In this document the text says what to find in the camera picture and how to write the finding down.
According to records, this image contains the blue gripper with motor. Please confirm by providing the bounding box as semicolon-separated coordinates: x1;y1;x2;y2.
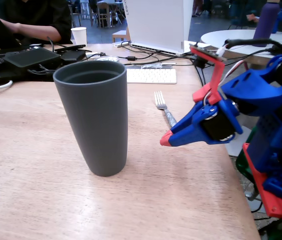
159;98;244;147

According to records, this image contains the metal fork with taped handle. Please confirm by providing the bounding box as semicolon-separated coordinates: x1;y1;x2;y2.
154;90;178;131

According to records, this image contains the bystander forearm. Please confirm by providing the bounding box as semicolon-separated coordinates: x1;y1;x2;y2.
0;21;62;42

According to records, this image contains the white keyboard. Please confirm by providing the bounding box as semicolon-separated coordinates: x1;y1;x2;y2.
125;68;178;85

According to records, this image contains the crumpled foil wrapper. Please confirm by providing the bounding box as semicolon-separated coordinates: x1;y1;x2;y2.
140;62;163;70

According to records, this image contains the tall gray plastic cup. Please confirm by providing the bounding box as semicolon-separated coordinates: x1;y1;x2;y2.
52;60;129;177

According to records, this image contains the round white table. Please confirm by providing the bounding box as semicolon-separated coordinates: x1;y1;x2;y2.
200;29;282;157

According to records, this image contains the round metal tin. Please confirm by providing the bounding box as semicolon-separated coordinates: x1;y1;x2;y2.
93;55;120;63

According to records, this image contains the white usb hub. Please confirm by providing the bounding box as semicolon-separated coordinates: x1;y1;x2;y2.
112;40;132;48

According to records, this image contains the wooden stool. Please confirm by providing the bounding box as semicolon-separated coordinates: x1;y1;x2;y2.
112;26;131;43

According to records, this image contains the purple bottle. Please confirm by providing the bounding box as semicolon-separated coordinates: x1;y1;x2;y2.
252;0;281;48

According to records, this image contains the black power brick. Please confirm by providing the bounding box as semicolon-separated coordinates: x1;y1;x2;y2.
60;49;87;63

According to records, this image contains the wooden chair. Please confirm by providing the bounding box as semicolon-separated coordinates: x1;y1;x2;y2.
97;1;113;28

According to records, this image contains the white paper cup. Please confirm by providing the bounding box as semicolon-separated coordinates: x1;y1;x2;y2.
70;26;88;47

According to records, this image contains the black phone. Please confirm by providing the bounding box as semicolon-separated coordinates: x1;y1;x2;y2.
54;44;86;53

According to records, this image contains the black flat pad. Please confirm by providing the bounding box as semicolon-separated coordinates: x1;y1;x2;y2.
4;47;62;69

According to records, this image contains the person in dark shirt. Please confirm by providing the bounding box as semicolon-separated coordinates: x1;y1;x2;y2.
4;0;73;46

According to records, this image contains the red wrist camera mount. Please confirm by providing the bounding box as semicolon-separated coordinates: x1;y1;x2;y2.
189;44;226;105

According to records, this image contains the red robot base plate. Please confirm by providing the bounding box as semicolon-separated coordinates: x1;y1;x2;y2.
242;142;282;223

